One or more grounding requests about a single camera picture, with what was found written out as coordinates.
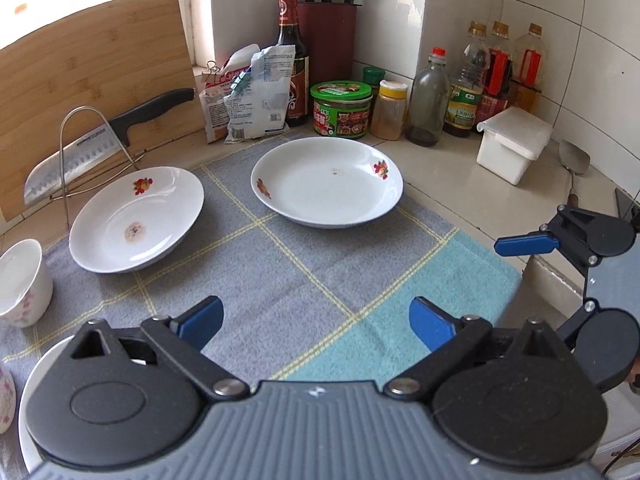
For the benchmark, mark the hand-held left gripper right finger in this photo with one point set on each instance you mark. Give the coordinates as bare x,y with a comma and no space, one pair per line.
430,322

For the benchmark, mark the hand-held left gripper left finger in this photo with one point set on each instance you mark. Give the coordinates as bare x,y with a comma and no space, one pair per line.
200,317

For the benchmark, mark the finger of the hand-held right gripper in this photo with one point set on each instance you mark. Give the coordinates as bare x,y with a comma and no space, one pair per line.
525,245
575,325

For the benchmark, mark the white floral plate brown stain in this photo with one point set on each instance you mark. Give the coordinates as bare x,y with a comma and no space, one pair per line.
150,220

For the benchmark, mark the white floral bowl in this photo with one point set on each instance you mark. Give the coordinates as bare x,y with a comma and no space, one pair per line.
25,285
6,400

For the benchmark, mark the metal spatula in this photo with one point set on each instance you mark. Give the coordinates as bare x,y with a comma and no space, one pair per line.
575,157

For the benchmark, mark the white plastic box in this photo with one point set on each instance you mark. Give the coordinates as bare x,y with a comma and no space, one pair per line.
510,145

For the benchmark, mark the grey blue checked cloth mat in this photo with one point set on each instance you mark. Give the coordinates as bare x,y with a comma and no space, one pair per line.
300,270

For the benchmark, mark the oil bottle green label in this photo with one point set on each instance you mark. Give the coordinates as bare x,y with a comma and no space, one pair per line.
465,100

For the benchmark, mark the clear glass bottle red cap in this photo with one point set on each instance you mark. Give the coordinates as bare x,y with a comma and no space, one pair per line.
426,105

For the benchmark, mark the dark bottle red label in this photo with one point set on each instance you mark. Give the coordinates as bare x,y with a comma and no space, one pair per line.
498,75

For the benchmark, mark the yellow lid spice jar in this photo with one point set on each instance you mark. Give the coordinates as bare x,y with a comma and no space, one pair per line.
387,110

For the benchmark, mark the red white food bag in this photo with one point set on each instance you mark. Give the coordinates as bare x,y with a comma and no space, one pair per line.
215,110

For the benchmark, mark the green cap spice jar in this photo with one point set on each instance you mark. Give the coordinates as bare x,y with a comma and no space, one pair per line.
372,77

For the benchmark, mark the green lid sauce jar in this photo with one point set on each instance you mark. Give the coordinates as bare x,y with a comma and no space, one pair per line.
340,110

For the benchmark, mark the white blue food bag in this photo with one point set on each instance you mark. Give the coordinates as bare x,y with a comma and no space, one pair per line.
260,95

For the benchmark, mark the teal binder clip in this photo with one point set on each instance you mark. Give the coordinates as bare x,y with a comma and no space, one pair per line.
241,81

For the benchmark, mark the dark red knife block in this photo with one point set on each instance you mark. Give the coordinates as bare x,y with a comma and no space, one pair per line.
327,45

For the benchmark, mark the bamboo cutting board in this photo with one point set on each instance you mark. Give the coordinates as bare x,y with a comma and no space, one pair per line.
75,60

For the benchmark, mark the dark soy sauce bottle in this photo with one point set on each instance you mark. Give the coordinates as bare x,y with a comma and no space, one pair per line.
290,45

